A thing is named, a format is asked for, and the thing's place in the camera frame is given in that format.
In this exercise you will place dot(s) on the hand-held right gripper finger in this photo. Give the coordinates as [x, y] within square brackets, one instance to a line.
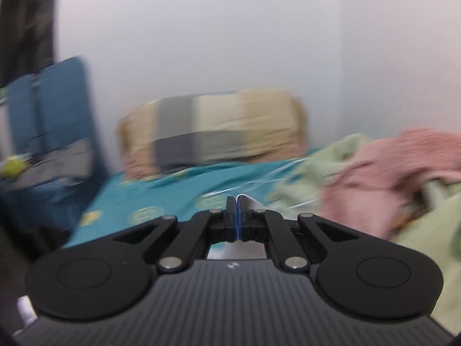
[239, 220]
[233, 220]

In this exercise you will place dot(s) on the white t-shirt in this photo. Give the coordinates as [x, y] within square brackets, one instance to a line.
[234, 250]

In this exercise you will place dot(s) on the plaid pillow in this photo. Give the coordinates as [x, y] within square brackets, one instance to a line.
[216, 129]

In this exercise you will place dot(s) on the teal patterned bed sheet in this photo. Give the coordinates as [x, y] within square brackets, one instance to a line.
[144, 194]

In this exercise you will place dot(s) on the light green fleece blanket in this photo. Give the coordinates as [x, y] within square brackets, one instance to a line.
[324, 165]

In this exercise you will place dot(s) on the pink cloth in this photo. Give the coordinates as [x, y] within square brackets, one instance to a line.
[378, 173]

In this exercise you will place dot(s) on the grey cloth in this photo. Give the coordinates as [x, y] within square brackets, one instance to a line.
[61, 162]

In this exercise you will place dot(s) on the blue covered chair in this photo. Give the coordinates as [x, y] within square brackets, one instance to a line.
[21, 115]
[61, 101]

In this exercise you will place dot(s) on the yellow-green toy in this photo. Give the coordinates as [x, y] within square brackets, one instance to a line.
[12, 167]

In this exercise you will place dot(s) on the dark curtain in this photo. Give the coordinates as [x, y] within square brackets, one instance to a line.
[25, 18]

